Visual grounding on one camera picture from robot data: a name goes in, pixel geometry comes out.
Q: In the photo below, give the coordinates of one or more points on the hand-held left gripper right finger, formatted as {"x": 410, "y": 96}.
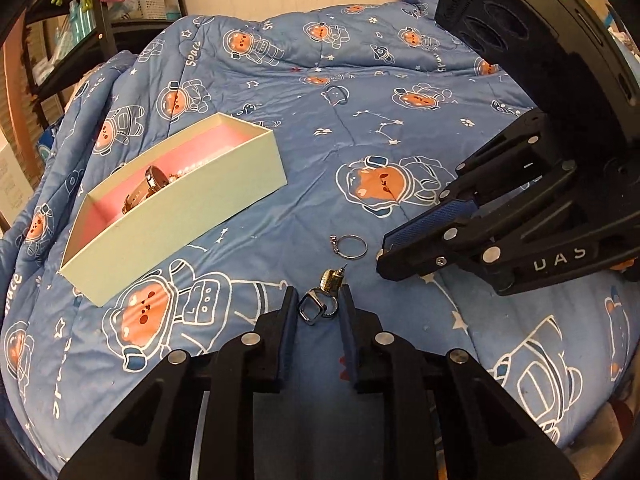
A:
{"x": 349, "y": 345}

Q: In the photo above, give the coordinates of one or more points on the white plastic basket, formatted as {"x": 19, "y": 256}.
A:
{"x": 146, "y": 2}

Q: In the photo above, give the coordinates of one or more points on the small gold earring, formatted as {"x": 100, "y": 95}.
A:
{"x": 331, "y": 280}

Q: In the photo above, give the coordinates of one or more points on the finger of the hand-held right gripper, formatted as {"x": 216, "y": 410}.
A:
{"x": 425, "y": 223}
{"x": 500, "y": 255}

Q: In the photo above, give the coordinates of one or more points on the teal container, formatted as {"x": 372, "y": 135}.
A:
{"x": 172, "y": 10}

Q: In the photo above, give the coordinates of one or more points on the pale green box pink inside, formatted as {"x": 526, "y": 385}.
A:
{"x": 200, "y": 200}

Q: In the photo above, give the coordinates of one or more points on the black metal shelf rack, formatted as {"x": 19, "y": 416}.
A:
{"x": 105, "y": 40}

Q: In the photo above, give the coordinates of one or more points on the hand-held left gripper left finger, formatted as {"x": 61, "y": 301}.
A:
{"x": 285, "y": 345}

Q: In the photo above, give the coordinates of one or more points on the tall white carton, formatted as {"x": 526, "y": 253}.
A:
{"x": 12, "y": 185}

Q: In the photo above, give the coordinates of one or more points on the blue striped package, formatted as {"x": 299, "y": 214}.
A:
{"x": 81, "y": 20}

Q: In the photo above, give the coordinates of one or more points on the gold wrist watch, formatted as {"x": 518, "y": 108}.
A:
{"x": 150, "y": 180}

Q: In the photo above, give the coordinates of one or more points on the silver square charm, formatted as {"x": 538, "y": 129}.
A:
{"x": 306, "y": 316}

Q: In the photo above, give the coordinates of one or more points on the blue printed blanket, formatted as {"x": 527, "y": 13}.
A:
{"x": 300, "y": 185}

